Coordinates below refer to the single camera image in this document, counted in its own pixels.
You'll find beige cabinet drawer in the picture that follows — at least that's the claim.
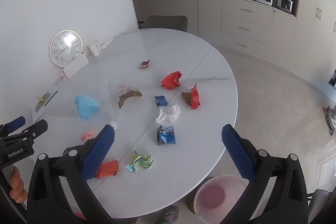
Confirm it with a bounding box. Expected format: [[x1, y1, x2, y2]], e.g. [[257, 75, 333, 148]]
[[222, 0, 275, 27], [221, 14, 271, 44], [220, 31, 267, 59]]

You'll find torn red brown cardboard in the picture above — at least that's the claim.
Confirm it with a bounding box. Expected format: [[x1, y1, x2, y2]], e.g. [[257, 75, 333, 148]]
[[182, 84, 201, 110]]

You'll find red paper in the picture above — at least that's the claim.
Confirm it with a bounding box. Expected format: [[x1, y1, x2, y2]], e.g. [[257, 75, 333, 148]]
[[161, 71, 183, 90]]

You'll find person's left hand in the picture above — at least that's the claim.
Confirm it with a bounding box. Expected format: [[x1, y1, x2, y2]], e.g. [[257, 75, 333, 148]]
[[9, 166, 28, 203]]

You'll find white paper roll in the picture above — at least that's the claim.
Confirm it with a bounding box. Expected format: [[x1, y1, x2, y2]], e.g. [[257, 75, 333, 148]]
[[100, 38, 115, 50]]

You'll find silver countertop appliance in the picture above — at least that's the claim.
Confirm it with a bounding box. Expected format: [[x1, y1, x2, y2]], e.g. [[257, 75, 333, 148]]
[[276, 0, 294, 15]]

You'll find multicolour paper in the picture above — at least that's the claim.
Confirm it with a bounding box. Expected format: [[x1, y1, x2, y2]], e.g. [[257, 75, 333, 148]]
[[125, 150, 154, 174]]

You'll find small blue wrapper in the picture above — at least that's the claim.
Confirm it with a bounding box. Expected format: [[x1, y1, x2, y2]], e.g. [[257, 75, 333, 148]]
[[155, 95, 168, 107]]

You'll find pink paper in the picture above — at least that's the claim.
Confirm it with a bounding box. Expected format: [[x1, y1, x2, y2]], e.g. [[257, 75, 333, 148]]
[[81, 130, 95, 143]]

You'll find clear brown snack wrapper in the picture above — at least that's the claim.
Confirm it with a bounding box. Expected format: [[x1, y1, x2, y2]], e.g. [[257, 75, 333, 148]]
[[115, 84, 143, 109]]

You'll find white tissue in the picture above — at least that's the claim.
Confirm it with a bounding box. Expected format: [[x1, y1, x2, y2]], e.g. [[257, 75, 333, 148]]
[[155, 105, 181, 125]]

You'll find blue printed packet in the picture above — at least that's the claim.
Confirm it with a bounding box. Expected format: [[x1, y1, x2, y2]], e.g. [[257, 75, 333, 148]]
[[156, 125, 177, 146]]

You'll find white waste bin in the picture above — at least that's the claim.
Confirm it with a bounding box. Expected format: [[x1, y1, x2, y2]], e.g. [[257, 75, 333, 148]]
[[194, 175, 250, 224]]

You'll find picture frame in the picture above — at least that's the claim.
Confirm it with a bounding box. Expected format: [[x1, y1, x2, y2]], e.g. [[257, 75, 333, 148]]
[[328, 69, 336, 88]]

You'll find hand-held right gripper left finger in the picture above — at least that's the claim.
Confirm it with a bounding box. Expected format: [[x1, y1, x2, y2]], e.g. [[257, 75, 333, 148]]
[[26, 124, 116, 224]]

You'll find clear plastic wrap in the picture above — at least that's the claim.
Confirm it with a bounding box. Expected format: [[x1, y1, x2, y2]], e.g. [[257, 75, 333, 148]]
[[99, 81, 119, 134]]

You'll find white folded card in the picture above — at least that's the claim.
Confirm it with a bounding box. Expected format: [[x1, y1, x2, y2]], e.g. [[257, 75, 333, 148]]
[[63, 53, 89, 79]]

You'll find grey red floor device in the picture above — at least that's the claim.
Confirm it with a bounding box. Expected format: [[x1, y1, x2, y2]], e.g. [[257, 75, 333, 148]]
[[323, 105, 336, 137]]

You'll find grey slipper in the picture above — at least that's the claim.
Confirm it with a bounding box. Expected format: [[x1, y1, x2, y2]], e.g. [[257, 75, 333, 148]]
[[157, 207, 181, 224]]

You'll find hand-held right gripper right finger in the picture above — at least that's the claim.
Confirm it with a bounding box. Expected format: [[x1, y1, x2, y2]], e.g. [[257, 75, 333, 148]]
[[221, 124, 309, 224]]

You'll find blue plastic bag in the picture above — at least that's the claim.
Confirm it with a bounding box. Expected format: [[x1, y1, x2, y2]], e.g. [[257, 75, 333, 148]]
[[73, 94, 101, 120]]

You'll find round white wall clock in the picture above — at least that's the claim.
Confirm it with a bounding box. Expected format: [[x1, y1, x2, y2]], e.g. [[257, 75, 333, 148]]
[[49, 30, 83, 67]]

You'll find white mug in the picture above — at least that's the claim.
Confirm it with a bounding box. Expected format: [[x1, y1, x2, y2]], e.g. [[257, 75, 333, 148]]
[[88, 42, 102, 56]]

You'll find white paper sheet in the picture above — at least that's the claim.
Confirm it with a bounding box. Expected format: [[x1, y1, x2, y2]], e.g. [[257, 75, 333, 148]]
[[31, 83, 60, 122]]

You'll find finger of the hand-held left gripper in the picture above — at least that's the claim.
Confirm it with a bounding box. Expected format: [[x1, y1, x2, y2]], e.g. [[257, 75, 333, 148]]
[[0, 116, 27, 136], [7, 119, 49, 146]]

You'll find dark pen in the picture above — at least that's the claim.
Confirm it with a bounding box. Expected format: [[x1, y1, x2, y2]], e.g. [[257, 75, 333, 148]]
[[45, 90, 59, 107]]

